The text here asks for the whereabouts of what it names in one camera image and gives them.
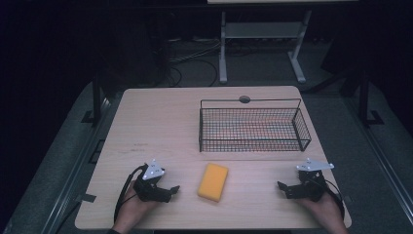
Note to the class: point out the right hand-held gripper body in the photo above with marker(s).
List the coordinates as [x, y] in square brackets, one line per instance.
[310, 188]

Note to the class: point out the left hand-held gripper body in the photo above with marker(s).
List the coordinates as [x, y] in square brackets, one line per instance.
[152, 170]

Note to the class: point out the yellow sponge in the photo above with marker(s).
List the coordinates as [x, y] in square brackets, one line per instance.
[212, 180]

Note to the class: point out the person's right hand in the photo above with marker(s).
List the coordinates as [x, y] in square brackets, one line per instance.
[326, 211]

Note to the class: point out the black metal stand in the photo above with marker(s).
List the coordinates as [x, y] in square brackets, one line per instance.
[96, 97]
[365, 100]

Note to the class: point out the white metal stand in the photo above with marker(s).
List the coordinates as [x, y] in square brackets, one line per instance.
[259, 30]

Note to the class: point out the metal floor rail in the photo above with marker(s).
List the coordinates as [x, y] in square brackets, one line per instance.
[73, 182]
[383, 169]

